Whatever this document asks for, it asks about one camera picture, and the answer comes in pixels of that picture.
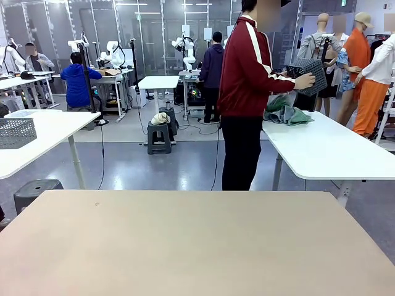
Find person's right hand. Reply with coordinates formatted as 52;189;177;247
294;72;317;91

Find dark grey plastic basket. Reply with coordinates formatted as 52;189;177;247
285;58;328;97

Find light blue terry towel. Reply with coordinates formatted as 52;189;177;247
264;104;296;125

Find red-sleeved right forearm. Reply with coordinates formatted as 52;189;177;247
267;71;297;93

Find light grey plastic basket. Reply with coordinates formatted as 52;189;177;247
0;117;38;150

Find mannequin in grey jacket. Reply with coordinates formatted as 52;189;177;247
297;12;343;117

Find person in dark red jacket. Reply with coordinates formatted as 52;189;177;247
217;0;297;191

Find figure in blue floral dress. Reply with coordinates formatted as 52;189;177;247
326;14;365;99

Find mannequin with cap, orange top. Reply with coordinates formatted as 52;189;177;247
335;11;376;126

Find white side table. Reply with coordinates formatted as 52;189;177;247
0;109;102;191
261;110;395;207

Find person in dark purple hoodie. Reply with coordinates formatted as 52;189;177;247
197;31;225;125

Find computer case with coloured lights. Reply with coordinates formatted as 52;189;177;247
185;80;204;107

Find white desk with computer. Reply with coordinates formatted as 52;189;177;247
178;70;206;121

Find dark grey plastic stool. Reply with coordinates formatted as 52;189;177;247
13;179;65;216
159;107;179;136

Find small white desk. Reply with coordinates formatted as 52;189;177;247
138;75;180;146

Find beige bundled cloth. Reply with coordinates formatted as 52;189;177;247
150;112;172;126

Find grey plastic step stool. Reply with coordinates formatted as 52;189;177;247
147;120;173;155

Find black stand pole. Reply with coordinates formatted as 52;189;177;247
129;38;141;93

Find white robot desk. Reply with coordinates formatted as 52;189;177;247
92;69;134;123

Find person in blue jacket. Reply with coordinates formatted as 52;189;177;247
60;51;103;112

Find person in grey jacket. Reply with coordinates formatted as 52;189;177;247
23;43;56;73

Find white background work table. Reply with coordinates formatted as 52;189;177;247
0;71;59;109

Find black camera tripod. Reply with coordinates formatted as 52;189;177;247
77;43;109;126
308;33;333;112

